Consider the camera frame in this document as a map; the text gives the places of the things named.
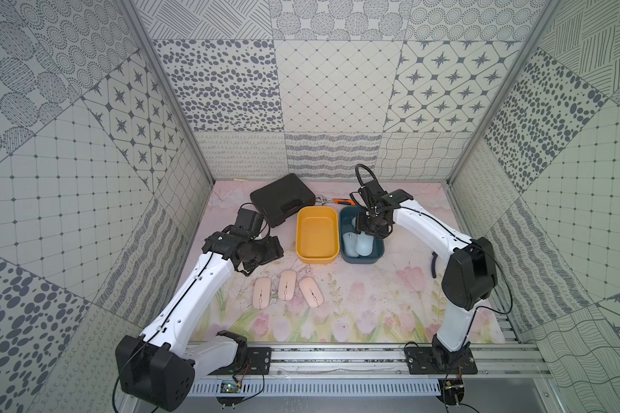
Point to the floral pink table mat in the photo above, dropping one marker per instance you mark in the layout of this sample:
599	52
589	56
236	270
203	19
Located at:
393	300

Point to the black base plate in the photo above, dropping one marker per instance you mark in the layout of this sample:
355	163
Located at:
252	361
427	360

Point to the orange handled adjustable wrench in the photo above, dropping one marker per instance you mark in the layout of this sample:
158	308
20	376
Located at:
323	200

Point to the aluminium mounting rail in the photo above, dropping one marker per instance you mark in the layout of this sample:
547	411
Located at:
514	373

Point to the black plastic tool case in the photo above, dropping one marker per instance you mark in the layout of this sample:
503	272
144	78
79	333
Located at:
282	199

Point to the green circuit board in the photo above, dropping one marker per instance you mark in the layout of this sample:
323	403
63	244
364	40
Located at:
229	388

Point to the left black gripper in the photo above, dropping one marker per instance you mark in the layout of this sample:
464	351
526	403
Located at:
268	249

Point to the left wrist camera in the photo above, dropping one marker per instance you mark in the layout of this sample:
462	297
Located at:
249	223

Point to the teal storage box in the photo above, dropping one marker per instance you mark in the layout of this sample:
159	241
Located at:
345	216

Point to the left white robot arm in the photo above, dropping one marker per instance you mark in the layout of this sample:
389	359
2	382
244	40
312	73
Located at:
157	366

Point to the yellow storage box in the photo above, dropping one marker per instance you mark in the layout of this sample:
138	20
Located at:
317	235

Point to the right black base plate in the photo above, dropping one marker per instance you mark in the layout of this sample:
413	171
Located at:
427	360

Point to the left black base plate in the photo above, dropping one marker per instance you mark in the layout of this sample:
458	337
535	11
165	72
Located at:
252	361

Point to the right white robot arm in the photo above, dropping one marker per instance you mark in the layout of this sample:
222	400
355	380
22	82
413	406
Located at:
469	277

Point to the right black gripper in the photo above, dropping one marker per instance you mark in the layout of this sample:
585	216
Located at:
361	226

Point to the blue handled pliers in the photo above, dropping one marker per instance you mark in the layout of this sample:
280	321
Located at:
434	266

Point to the pink mouse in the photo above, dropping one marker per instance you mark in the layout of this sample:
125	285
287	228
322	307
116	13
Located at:
261	293
311	292
287	285

